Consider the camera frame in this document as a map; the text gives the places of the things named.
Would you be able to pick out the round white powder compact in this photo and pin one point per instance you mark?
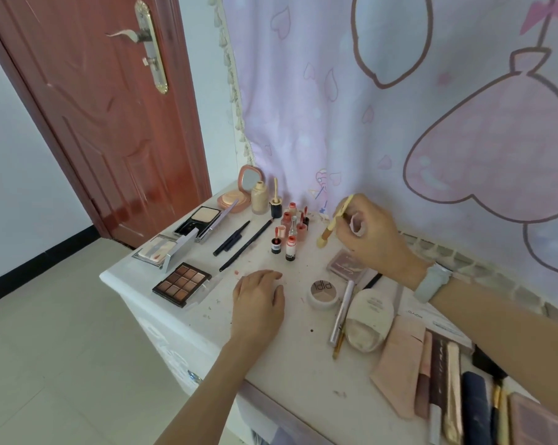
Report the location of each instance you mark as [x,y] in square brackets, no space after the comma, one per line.
[323,291]

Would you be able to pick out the small peach lip glaze tube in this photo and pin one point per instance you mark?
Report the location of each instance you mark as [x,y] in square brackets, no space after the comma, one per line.
[292,209]

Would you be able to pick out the pink lip gloss tube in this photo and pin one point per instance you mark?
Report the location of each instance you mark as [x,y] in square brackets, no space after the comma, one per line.
[286,218]

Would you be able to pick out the brown wooden door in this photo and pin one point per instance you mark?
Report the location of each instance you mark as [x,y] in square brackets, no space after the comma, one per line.
[98,134]

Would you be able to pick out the lilac cartoon cloth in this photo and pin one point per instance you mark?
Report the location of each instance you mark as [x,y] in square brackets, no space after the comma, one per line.
[353,111]

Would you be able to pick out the beige foundation bottle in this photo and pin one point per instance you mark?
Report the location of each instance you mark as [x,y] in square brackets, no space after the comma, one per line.
[259,201]

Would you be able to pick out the black foundation bottle cap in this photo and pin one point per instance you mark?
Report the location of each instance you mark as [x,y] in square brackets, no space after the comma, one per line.
[275,210]

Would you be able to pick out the cream gold tube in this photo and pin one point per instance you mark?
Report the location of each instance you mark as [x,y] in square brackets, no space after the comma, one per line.
[454,389]

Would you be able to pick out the white table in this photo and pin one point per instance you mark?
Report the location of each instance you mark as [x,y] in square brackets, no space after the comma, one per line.
[306,361]

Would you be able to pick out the pink cushion compact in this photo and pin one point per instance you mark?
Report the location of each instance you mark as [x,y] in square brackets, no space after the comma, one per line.
[232,199]

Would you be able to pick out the pink four-pan eyeshadow palette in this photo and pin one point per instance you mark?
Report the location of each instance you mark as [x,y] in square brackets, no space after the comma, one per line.
[538,421]

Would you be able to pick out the white smartwatch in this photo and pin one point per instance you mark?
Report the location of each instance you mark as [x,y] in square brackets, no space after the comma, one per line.
[429,284]

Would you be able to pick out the pink lip gloss cap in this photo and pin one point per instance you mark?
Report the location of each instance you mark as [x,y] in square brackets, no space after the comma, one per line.
[282,231]

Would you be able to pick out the silver pink lipstick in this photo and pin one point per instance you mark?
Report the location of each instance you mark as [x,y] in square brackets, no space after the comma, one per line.
[293,227]

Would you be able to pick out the paper instruction sheet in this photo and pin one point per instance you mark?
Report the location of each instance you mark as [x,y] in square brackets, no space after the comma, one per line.
[422,315]

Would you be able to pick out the white oval compact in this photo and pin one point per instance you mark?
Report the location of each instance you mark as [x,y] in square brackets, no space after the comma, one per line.
[369,315]

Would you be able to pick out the silver mascara tube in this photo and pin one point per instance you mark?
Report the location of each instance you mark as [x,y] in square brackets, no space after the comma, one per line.
[343,310]

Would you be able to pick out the dark grey palette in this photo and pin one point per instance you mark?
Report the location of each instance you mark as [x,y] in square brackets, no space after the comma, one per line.
[200,220]

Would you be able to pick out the person's right forearm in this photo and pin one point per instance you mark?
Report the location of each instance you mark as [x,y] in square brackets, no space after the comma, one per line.
[506,338]

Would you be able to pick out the silver square palette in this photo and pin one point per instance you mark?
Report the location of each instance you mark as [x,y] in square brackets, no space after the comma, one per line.
[160,250]

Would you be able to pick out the dark lip glaze wand cap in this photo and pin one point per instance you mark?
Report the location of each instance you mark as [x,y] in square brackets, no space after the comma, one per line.
[305,221]

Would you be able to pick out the small black white bottle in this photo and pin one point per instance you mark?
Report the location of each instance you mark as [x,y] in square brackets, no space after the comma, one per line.
[291,250]

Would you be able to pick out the small red blush palette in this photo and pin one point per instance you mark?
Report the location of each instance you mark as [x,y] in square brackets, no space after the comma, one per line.
[346,268]

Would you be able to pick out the wooden drawer lilac front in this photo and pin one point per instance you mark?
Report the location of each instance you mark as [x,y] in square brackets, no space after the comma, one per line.
[269,412]

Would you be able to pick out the black pen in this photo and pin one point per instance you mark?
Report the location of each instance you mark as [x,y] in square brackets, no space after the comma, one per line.
[372,281]

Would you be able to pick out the person's right hand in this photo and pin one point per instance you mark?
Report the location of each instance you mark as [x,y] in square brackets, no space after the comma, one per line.
[380,240]

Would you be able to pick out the navy lipstick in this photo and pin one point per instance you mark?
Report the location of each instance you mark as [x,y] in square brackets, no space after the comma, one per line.
[475,407]

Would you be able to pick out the orange brown eyeshadow palette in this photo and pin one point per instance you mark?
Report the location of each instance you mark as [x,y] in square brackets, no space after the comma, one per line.
[181,282]

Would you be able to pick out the blue cabinet sticker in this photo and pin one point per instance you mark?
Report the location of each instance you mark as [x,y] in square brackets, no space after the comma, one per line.
[194,377]

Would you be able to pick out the person's left hand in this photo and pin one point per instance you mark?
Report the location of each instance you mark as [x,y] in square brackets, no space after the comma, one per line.
[258,310]

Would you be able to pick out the black eyeliner pencil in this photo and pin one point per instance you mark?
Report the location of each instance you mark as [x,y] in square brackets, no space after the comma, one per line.
[246,245]

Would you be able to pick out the black eyeliner pencils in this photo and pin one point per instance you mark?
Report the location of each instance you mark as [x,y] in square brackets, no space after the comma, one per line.
[232,237]

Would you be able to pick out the person's left forearm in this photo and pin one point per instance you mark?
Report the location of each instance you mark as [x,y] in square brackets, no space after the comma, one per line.
[204,398]

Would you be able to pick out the dark foundation box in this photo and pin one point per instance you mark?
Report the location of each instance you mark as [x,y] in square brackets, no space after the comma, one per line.
[487,363]

